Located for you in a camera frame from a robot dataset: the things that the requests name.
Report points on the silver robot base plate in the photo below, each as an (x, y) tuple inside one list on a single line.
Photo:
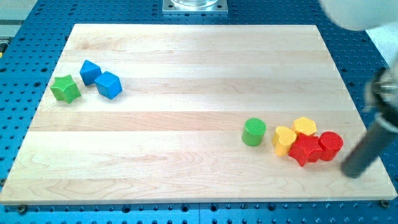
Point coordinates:
[(194, 6)]

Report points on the red cylinder block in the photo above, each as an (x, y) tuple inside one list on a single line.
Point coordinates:
[(331, 143)]

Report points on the yellow hexagon block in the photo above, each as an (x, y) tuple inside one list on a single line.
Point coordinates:
[(304, 125)]

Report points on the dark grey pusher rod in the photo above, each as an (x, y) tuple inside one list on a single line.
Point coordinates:
[(378, 137)]

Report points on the light wooden board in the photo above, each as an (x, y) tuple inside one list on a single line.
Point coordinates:
[(173, 135)]

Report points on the red star block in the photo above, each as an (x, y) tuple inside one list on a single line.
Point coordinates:
[(306, 149)]

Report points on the yellow heart block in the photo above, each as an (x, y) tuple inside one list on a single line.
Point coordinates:
[(282, 140)]

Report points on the black metal tool mount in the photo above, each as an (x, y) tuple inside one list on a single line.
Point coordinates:
[(381, 93)]

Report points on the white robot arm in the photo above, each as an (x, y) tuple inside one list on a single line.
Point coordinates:
[(360, 15)]

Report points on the green star block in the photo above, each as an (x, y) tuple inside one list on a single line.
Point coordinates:
[(65, 89)]

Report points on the blue triangle block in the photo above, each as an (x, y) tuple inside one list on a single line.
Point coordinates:
[(89, 72)]

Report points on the green cylinder block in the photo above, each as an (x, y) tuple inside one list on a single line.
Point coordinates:
[(253, 131)]

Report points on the blue cube block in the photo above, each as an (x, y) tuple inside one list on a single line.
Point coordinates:
[(108, 85)]

